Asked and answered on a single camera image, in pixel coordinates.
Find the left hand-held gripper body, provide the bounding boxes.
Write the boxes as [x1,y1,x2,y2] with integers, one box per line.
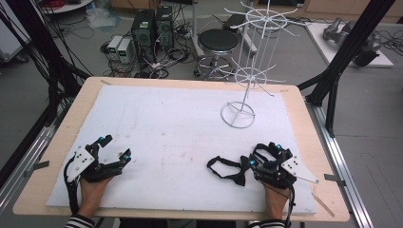
[65,145,125,184]

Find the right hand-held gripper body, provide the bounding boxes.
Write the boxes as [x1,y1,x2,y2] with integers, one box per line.
[252,155,320,190]

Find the white wire display rack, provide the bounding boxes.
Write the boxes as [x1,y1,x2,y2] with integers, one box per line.
[220,0,313,130]

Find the person's left hand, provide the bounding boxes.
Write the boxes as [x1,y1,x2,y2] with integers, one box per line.
[78,176,114,209]

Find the person's right hand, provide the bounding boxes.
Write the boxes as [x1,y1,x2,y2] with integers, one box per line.
[262,180,291,212]

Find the thin wooden strip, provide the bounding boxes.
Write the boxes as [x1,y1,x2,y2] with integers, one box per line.
[312,192,336,219]

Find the white foam mat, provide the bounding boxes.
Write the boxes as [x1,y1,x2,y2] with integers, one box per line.
[46,85,317,217]

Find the white power supply unit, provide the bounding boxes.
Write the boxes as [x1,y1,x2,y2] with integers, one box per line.
[117,37,134,65]
[106,35,124,60]

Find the black computer tower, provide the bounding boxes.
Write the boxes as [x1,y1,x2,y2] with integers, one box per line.
[155,5,175,50]
[130,9,157,64]

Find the white floor board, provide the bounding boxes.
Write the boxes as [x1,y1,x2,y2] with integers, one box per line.
[304,22,395,69]

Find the clear plastic bag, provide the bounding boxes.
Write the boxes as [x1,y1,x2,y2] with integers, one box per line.
[85,7,122,30]

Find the black round stool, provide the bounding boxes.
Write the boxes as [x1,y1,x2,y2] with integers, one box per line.
[193,28,240,80]

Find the flat black box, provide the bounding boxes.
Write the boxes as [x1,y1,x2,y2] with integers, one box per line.
[222,13,247,32]

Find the grey equipment case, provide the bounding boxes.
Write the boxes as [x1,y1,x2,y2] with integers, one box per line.
[0,0,31,64]

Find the white round table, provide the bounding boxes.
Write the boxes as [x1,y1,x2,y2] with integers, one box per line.
[40,0,95,15]

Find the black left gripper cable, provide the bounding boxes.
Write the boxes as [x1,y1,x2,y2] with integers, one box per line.
[63,157,80,216]

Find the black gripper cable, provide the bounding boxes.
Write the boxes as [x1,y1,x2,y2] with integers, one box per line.
[283,183,297,228]
[63,157,80,216]

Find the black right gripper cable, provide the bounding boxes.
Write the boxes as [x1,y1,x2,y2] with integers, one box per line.
[283,183,297,228]

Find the grey metal bracket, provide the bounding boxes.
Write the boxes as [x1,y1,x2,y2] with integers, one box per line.
[323,173,347,187]
[23,160,50,179]

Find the aluminium rail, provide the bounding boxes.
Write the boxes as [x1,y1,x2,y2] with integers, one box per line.
[304,98,375,228]
[0,122,66,214]

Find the tangle of floor cables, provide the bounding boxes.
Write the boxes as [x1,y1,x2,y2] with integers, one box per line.
[100,6,199,80]

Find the black frame with cables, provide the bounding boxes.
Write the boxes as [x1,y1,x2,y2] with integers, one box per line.
[0,0,93,127]

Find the black metal frame stand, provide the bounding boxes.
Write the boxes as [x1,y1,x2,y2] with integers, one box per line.
[297,0,397,138]

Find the white metal post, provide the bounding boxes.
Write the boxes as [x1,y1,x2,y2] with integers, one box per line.
[190,0,205,59]

